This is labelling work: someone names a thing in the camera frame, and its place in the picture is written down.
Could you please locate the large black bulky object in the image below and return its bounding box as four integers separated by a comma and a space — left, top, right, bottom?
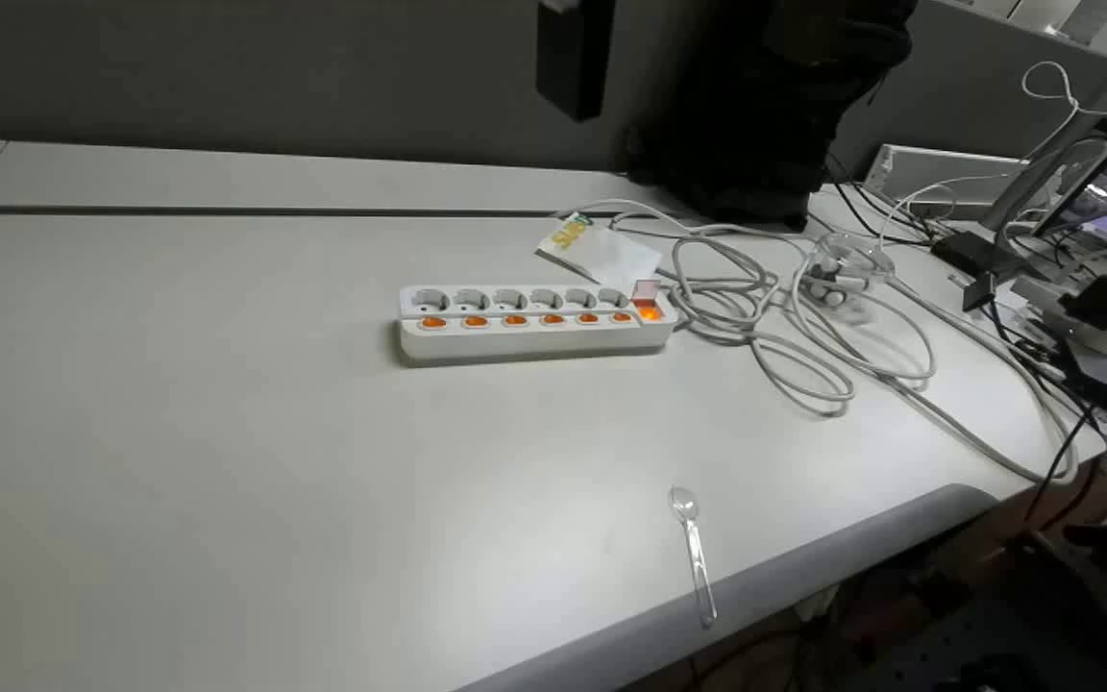
625, 0, 921, 232

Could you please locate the clear plastic wrapped item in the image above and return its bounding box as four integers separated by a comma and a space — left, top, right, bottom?
791, 236, 901, 326

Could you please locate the white looped cable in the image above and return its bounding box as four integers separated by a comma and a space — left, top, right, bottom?
1020, 56, 1083, 132

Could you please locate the white six-socket power strip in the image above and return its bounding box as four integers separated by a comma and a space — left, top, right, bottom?
395, 280, 679, 368

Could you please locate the black cable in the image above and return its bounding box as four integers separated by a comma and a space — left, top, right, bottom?
825, 176, 1107, 495

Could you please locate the clear plastic spoon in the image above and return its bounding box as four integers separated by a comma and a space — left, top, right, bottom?
665, 485, 721, 630

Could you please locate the white paper card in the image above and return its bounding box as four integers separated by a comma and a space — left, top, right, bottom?
536, 207, 669, 294

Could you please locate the white power strip cable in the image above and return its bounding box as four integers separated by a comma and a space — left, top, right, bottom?
578, 204, 1083, 489

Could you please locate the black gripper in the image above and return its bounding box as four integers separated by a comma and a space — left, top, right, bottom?
536, 0, 620, 126

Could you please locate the black camera stand clamp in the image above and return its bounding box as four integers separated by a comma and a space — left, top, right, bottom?
929, 226, 1107, 430

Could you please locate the grey metal tray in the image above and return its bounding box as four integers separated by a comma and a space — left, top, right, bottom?
859, 138, 1035, 220

